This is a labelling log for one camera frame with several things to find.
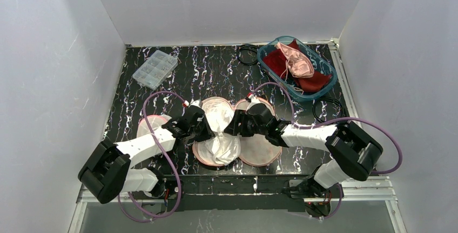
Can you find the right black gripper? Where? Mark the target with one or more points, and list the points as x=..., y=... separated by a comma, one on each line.
x=235, y=125

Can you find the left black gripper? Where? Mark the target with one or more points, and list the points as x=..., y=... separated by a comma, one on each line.
x=204, y=130

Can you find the floral mesh laundry bag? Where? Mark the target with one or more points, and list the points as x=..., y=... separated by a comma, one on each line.
x=255, y=151

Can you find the white bra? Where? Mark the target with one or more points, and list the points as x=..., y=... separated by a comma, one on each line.
x=223, y=148

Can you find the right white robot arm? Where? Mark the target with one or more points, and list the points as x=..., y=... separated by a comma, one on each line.
x=355, y=153

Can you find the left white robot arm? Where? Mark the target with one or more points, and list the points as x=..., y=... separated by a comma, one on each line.
x=109, y=171

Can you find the white round mesh laundry bag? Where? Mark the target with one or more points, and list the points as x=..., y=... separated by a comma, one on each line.
x=155, y=122

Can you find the pink bra in basin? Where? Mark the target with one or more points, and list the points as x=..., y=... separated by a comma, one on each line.
x=297, y=64

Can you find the dark red cloth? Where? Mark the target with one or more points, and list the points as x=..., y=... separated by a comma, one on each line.
x=275, y=60

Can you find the teal plastic basin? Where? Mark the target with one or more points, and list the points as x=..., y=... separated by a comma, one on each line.
x=319, y=63

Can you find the clear plastic compartment box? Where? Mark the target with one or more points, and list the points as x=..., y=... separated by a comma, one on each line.
x=155, y=69

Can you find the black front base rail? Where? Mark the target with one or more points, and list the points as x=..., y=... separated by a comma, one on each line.
x=290, y=192

